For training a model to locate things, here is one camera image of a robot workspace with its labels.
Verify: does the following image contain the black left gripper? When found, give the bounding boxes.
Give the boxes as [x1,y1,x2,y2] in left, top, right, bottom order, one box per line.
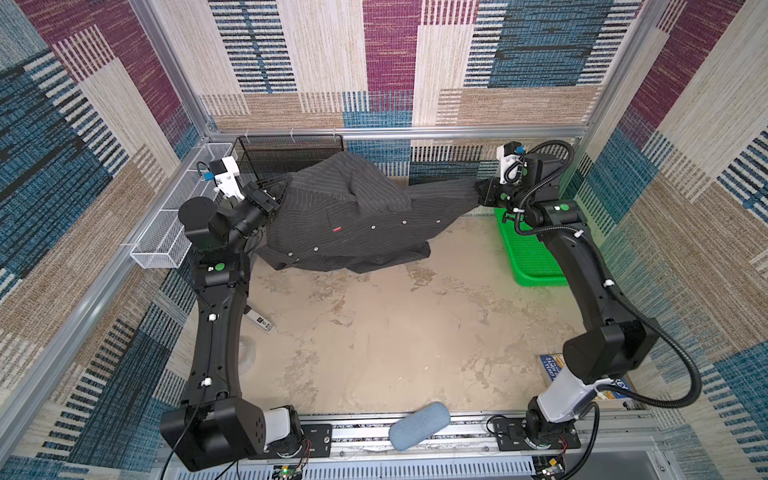
[225,178,290,258]

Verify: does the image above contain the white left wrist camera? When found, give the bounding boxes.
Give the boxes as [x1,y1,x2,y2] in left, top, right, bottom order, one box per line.
[198,156,244,201]

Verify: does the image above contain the clear tape roll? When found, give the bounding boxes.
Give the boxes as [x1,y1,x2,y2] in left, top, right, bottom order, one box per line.
[238,336,256,371]

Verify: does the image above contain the black white remote control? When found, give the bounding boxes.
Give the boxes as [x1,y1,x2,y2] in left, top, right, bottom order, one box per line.
[244,306,273,332]

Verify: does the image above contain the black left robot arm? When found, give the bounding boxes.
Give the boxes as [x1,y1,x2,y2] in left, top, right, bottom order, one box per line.
[160,182,306,472]

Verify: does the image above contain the black corrugated cable conduit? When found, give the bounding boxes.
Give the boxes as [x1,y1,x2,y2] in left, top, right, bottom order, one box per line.
[506,139,703,480]

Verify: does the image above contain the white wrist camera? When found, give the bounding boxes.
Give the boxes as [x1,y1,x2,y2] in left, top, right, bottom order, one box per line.
[198,156,244,201]
[496,141,525,184]

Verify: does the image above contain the colourful treehouse book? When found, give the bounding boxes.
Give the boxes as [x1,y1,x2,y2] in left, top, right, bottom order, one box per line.
[539,353,628,402]

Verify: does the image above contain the white slotted cable duct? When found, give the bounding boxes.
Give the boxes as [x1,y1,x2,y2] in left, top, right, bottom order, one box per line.
[221,455,535,480]

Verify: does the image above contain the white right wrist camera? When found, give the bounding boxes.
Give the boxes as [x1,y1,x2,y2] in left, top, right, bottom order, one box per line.
[496,141,525,184]

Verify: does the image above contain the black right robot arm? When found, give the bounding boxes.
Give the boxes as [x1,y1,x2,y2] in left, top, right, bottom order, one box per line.
[476,142,658,449]

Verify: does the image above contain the white wire mesh tray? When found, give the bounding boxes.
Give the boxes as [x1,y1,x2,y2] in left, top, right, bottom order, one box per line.
[130,143,233,269]

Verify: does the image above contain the green plastic basket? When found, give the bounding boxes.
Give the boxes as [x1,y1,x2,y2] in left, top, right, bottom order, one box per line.
[494,208,568,287]

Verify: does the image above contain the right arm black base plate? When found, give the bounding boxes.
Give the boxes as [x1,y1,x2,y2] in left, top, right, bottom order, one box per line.
[485,415,582,452]

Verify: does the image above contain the dark pinstriped long sleeve shirt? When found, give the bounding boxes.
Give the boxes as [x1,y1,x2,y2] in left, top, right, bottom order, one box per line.
[256,152,481,274]

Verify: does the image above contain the black wire mesh shelf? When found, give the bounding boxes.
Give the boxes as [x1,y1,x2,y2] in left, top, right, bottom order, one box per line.
[232,134,345,203]

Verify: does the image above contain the blue-grey fuzzy microphone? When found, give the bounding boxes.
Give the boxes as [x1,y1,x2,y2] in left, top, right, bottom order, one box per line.
[389,402,451,451]

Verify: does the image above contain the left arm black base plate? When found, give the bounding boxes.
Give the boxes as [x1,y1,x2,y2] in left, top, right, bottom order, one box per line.
[288,423,333,461]

